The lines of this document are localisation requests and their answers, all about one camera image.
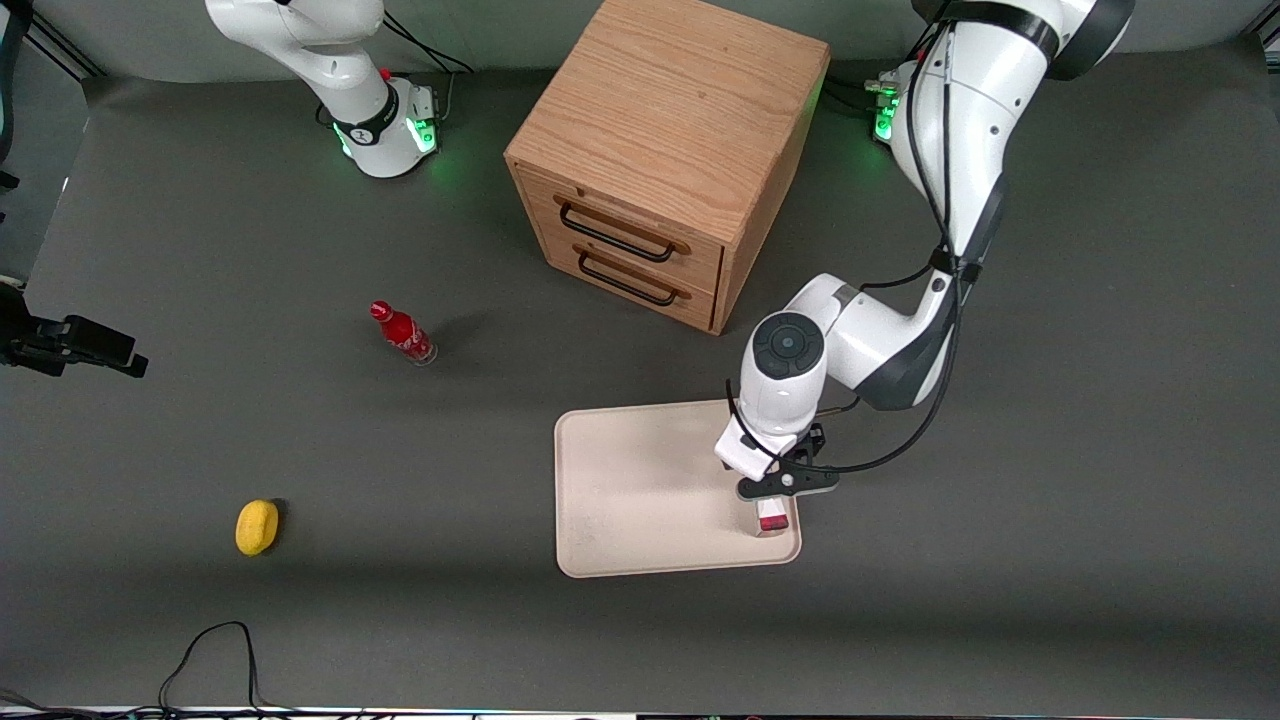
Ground beige plastic tray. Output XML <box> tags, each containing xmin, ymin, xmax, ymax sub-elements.
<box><xmin>553</xmin><ymin>398</ymin><xmax>803</xmax><ymax>580</ymax></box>

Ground wooden drawer front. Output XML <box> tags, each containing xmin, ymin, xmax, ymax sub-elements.
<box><xmin>512</xmin><ymin>166</ymin><xmax>725</xmax><ymax>295</ymax></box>
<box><xmin>530</xmin><ymin>228</ymin><xmax>717</xmax><ymax>332</ymax></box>

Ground yellow lemon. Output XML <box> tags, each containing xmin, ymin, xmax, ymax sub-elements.
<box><xmin>235</xmin><ymin>499</ymin><xmax>280</xmax><ymax>557</ymax></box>

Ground red cola bottle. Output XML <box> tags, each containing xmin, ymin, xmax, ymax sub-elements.
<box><xmin>369</xmin><ymin>300</ymin><xmax>439</xmax><ymax>367</ymax></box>

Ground wooden drawer cabinet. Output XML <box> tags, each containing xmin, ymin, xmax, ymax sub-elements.
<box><xmin>504</xmin><ymin>0</ymin><xmax>833</xmax><ymax>336</ymax></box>

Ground black metal drawer handle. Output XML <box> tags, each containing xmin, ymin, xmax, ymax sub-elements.
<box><xmin>577</xmin><ymin>248</ymin><xmax>682</xmax><ymax>308</ymax></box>
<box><xmin>558</xmin><ymin>201</ymin><xmax>679</xmax><ymax>265</ymax></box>

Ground black frame rail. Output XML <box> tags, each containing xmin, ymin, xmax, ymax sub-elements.
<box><xmin>0</xmin><ymin>0</ymin><xmax>106</xmax><ymax>81</ymax></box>

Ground black looped table cable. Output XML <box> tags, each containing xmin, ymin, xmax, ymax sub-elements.
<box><xmin>158</xmin><ymin>621</ymin><xmax>301</xmax><ymax>715</ymax></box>

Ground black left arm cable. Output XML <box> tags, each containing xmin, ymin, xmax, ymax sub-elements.
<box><xmin>726</xmin><ymin>22</ymin><xmax>986</xmax><ymax>476</ymax></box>

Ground black left base cables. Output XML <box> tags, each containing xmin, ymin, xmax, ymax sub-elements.
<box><xmin>826</xmin><ymin>25</ymin><xmax>936</xmax><ymax>113</ymax></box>

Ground black base cables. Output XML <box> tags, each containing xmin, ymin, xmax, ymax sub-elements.
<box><xmin>826</xmin><ymin>25</ymin><xmax>936</xmax><ymax>113</ymax></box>
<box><xmin>380</xmin><ymin>8</ymin><xmax>475</xmax><ymax>126</ymax></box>

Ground black right base cables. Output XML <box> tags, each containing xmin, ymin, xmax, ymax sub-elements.
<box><xmin>380</xmin><ymin>8</ymin><xmax>475</xmax><ymax>126</ymax></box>

